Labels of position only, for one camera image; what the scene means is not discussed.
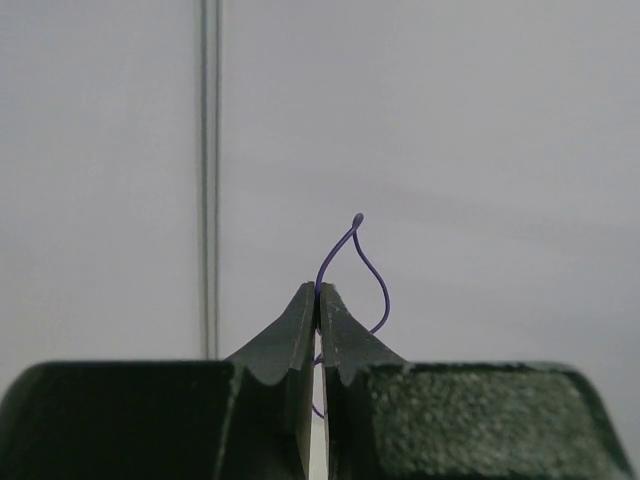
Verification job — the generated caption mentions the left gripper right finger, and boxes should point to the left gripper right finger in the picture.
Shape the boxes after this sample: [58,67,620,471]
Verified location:
[319,284,635,479]

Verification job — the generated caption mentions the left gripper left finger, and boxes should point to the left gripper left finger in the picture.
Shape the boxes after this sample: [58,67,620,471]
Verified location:
[1,282,315,479]

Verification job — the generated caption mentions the red purple white wires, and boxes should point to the red purple white wires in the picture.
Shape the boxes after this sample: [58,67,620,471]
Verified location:
[310,213,392,420]

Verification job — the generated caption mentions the left aluminium frame post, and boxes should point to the left aluminium frame post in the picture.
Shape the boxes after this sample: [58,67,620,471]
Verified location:
[198,0,222,359]

